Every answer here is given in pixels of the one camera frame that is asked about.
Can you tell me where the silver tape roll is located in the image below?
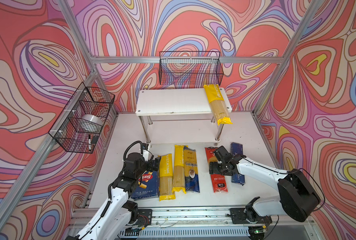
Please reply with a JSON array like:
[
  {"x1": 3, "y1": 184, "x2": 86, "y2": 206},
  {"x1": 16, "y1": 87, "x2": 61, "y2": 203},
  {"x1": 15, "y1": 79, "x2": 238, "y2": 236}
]
[{"x1": 82, "y1": 114, "x2": 104, "y2": 126}]

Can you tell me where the red spaghetti bag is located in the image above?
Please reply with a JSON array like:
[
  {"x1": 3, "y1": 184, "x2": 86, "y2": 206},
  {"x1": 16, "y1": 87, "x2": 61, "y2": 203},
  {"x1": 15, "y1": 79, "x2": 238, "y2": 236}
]
[{"x1": 205, "y1": 147, "x2": 228, "y2": 193}]

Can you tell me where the blue Barilla rigatoni box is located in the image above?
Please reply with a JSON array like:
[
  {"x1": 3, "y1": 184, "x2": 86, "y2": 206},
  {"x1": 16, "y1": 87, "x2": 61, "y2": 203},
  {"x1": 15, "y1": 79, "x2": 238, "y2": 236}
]
[{"x1": 131, "y1": 171, "x2": 160, "y2": 200}]

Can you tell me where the white two-tier shelf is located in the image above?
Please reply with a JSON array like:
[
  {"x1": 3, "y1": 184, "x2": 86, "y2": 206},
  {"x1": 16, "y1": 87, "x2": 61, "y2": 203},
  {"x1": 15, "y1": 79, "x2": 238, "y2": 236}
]
[{"x1": 136, "y1": 89, "x2": 223, "y2": 145}]

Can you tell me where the black wire basket left wall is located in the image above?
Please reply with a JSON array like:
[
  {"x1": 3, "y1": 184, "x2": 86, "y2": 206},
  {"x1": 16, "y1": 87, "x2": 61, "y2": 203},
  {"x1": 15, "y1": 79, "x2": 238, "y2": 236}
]
[{"x1": 49, "y1": 83, "x2": 115, "y2": 154}]

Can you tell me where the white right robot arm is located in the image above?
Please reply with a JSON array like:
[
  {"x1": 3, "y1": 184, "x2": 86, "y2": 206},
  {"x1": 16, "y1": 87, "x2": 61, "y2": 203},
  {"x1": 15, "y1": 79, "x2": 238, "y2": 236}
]
[{"x1": 209, "y1": 146, "x2": 321, "y2": 224}]

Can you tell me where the black wire basket wall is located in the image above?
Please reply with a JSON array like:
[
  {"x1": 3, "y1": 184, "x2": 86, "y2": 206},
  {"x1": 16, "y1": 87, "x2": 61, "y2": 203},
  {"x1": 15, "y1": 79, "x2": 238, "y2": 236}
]
[
  {"x1": 49, "y1": 83, "x2": 115, "y2": 154},
  {"x1": 159, "y1": 50, "x2": 224, "y2": 89}
]

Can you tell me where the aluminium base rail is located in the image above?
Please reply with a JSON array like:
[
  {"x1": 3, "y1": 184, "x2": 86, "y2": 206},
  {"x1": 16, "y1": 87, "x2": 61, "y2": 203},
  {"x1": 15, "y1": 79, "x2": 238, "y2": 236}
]
[{"x1": 114, "y1": 206, "x2": 318, "y2": 240}]

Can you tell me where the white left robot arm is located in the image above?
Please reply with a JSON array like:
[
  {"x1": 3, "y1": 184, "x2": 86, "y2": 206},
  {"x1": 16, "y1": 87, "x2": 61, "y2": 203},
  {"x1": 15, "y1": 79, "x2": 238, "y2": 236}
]
[{"x1": 66, "y1": 141, "x2": 161, "y2": 240}]

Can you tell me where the yellow pastatime spaghetti bag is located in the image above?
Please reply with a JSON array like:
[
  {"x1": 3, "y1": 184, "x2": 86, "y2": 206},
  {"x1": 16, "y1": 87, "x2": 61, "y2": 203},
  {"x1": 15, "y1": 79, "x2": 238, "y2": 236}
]
[
  {"x1": 203, "y1": 85, "x2": 232, "y2": 126},
  {"x1": 173, "y1": 145, "x2": 186, "y2": 194},
  {"x1": 159, "y1": 154, "x2": 176, "y2": 201}
]

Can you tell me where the black marker pen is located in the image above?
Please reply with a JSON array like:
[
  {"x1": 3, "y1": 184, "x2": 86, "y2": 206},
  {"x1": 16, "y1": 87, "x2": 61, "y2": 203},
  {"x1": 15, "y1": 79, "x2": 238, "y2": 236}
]
[{"x1": 88, "y1": 135, "x2": 92, "y2": 152}]

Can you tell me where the black wire basket back wall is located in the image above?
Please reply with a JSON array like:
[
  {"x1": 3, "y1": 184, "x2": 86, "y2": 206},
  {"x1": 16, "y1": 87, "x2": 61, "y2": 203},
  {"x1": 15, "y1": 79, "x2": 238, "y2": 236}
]
[{"x1": 159, "y1": 50, "x2": 224, "y2": 89}]

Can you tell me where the blue Ankara spaghetti bag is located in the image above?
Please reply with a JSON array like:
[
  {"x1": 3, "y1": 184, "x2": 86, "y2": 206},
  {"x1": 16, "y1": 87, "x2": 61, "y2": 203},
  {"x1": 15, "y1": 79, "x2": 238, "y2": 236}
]
[{"x1": 183, "y1": 147, "x2": 200, "y2": 193}]

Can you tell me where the dark blue Barilla spaghetti box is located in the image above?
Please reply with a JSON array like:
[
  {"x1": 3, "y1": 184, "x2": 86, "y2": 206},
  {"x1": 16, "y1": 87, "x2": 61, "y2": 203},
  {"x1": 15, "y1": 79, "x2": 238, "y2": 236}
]
[{"x1": 230, "y1": 142, "x2": 245, "y2": 186}]

